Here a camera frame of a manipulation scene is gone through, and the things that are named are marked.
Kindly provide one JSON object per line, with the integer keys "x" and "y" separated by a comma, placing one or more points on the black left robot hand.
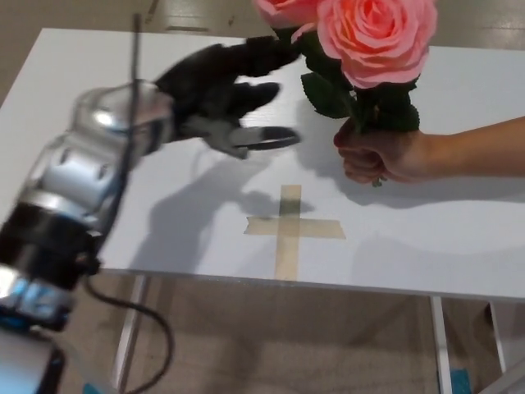
{"x": 205, "y": 90}

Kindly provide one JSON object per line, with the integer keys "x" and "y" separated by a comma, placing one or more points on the bare human hand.
{"x": 381, "y": 156}

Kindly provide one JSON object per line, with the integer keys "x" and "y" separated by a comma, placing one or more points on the pink artificial rose bouquet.
{"x": 369, "y": 37}

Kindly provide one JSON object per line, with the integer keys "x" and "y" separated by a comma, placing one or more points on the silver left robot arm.
{"x": 82, "y": 164}

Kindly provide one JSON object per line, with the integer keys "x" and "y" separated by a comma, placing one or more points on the bare human forearm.
{"x": 476, "y": 149}

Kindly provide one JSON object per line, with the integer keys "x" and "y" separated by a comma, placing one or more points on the white column base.
{"x": 180, "y": 14}

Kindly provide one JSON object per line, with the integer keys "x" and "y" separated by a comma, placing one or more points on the beige masking tape strip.
{"x": 320, "y": 229}
{"x": 287, "y": 258}

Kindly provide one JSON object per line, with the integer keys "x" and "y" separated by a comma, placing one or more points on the white table leg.
{"x": 442, "y": 349}
{"x": 497, "y": 340}
{"x": 127, "y": 340}

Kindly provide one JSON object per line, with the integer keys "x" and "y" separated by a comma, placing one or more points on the teal floor object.
{"x": 460, "y": 381}

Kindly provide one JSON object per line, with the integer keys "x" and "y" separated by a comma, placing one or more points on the grey metal frame bar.
{"x": 512, "y": 386}

